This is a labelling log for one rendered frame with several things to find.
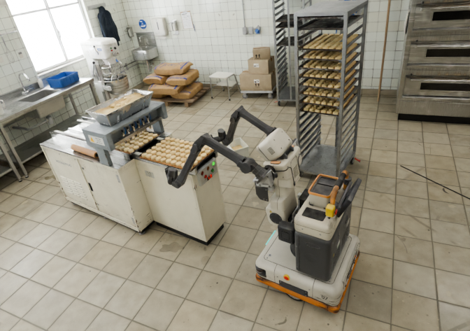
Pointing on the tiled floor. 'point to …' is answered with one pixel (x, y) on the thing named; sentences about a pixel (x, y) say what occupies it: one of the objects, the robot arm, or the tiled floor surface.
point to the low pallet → (182, 99)
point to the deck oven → (436, 53)
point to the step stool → (224, 81)
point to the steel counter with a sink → (20, 99)
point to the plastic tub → (239, 147)
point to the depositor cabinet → (101, 183)
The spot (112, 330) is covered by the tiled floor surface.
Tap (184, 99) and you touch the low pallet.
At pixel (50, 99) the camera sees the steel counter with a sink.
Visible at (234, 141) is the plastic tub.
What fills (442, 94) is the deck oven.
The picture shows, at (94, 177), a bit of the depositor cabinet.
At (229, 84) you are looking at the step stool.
